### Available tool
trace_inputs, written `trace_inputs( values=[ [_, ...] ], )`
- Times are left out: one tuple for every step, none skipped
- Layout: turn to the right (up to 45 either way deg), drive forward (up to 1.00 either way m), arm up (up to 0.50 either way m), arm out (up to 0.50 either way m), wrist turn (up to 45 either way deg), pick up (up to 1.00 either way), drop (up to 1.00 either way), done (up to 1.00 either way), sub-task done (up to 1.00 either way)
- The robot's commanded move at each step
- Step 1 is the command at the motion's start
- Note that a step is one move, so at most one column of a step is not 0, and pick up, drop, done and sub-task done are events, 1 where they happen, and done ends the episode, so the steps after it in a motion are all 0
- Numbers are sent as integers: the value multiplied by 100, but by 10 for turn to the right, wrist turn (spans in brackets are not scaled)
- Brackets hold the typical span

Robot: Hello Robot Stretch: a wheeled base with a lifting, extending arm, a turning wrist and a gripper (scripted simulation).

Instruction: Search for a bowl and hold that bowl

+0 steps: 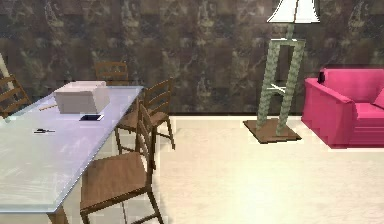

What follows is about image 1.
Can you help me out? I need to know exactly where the pale glass-top table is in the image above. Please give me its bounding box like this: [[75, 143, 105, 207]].
[[0, 85, 145, 224]]

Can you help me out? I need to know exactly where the brown wooden chair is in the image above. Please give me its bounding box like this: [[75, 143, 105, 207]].
[[114, 77, 176, 155], [95, 61, 130, 87], [0, 73, 32, 118], [79, 101, 165, 224]]

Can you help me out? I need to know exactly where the white cardboard box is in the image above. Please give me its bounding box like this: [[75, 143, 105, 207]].
[[53, 80, 111, 115]]

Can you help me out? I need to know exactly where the black mobile phone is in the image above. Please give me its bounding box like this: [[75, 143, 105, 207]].
[[79, 114, 105, 122]]

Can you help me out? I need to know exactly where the pink sofa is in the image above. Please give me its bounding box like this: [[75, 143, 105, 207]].
[[301, 67, 384, 150]]

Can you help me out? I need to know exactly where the green floor lamp white shade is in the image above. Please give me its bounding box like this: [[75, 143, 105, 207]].
[[242, 0, 321, 145]]

